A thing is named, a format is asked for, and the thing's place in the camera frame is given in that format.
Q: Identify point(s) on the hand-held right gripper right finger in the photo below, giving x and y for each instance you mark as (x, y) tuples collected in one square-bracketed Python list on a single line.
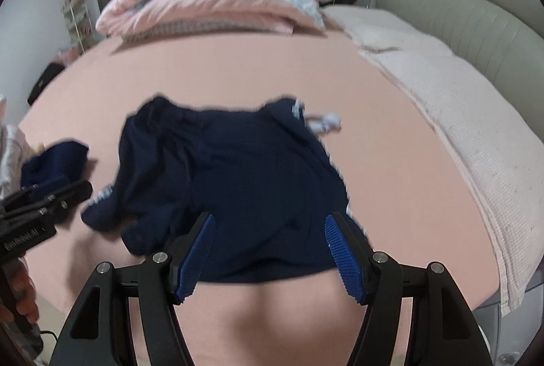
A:
[(344, 259)]

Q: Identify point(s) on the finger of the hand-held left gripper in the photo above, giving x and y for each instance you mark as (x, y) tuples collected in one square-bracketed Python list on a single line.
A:
[(25, 196), (74, 191)]

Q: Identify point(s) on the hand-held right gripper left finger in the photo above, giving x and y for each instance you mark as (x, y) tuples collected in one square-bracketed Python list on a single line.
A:
[(193, 259)]

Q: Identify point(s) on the plain navy garment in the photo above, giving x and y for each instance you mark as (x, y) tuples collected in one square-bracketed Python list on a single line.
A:
[(55, 162)]

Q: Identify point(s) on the navy shorts with silver stripes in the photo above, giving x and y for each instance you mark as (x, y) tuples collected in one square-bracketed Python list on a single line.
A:
[(238, 187)]

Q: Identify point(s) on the person's left hand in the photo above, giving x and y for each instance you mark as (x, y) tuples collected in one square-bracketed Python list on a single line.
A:
[(23, 289)]

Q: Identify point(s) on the person's patterned pajamas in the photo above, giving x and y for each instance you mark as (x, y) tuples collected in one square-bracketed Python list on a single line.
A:
[(10, 153)]

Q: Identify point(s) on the bed with pink sheet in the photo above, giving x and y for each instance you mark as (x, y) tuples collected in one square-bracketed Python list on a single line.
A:
[(382, 136)]

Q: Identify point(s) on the light checked blanket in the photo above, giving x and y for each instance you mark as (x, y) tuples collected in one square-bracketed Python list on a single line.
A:
[(488, 145)]

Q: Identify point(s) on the grey-green padded headboard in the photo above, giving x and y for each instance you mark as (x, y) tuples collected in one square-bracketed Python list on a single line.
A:
[(459, 9)]

